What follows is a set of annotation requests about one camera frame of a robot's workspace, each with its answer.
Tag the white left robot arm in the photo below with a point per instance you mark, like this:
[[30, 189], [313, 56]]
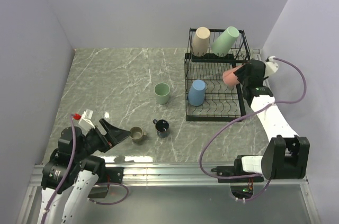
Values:
[[73, 170]]

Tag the pink plastic tumbler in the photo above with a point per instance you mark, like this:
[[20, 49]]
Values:
[[229, 78]]

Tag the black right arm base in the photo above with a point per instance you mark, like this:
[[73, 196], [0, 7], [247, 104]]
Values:
[[228, 171]]

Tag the olive ceramic mug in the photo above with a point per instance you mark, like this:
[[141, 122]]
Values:
[[137, 135]]

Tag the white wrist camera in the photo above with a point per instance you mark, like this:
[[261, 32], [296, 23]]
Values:
[[85, 120], [271, 66]]

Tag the black wire dish rack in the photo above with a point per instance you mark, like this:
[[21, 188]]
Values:
[[222, 103]]

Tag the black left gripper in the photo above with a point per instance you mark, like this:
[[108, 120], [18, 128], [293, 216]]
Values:
[[113, 136]]

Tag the large green plastic tumbler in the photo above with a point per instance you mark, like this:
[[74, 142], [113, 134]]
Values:
[[225, 41]]

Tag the aluminium mounting rail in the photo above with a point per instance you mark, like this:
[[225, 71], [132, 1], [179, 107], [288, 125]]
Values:
[[152, 174]]

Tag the beige plastic tumbler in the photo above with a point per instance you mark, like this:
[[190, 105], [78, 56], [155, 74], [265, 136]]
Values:
[[200, 41]]

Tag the small green plastic tumbler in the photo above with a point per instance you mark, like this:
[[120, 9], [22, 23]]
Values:
[[162, 93]]

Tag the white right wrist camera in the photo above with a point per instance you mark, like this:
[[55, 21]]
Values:
[[271, 66]]

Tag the blue plastic tumbler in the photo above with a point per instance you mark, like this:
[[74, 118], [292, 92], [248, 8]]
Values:
[[196, 93]]

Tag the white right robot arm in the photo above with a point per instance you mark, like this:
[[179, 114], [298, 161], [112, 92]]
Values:
[[286, 155]]

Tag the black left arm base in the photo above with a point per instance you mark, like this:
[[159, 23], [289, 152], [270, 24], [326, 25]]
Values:
[[115, 174]]

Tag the dark blue ceramic mug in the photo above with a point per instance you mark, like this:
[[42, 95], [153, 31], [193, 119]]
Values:
[[162, 128]]

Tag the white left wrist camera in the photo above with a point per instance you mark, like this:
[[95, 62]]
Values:
[[85, 120]]

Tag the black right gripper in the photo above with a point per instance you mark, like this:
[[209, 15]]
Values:
[[240, 72]]

